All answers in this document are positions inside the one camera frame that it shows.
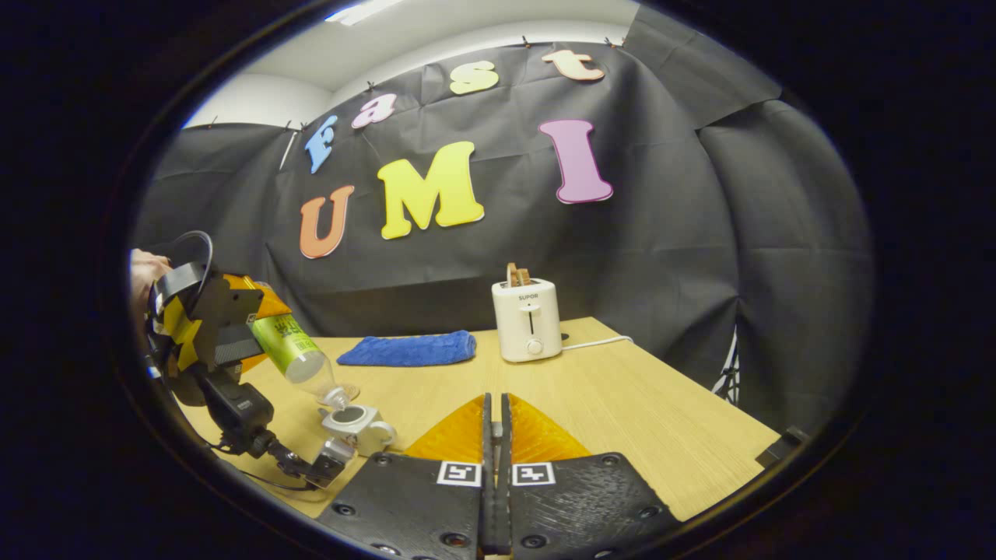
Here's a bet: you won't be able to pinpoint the white toaster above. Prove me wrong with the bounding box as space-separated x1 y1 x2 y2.
491 278 563 363

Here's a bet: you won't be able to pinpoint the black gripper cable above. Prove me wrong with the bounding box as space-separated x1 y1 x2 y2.
156 230 216 275

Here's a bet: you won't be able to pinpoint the blue towel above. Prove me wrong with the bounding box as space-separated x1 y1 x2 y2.
336 330 478 368

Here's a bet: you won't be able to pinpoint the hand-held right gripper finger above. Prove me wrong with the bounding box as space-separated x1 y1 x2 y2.
315 393 497 560
498 393 683 560

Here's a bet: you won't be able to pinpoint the ceiling light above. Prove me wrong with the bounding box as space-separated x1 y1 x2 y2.
324 0 406 27

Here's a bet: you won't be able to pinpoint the white stand legs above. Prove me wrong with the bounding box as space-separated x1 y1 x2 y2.
712 327 740 405

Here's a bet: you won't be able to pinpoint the white toaster cable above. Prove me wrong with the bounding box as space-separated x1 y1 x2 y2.
560 335 634 351

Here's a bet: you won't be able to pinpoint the clear green-label water bottle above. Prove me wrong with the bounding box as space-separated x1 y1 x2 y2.
249 311 353 411

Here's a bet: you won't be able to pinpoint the white teacup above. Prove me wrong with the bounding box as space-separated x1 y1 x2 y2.
321 404 398 458

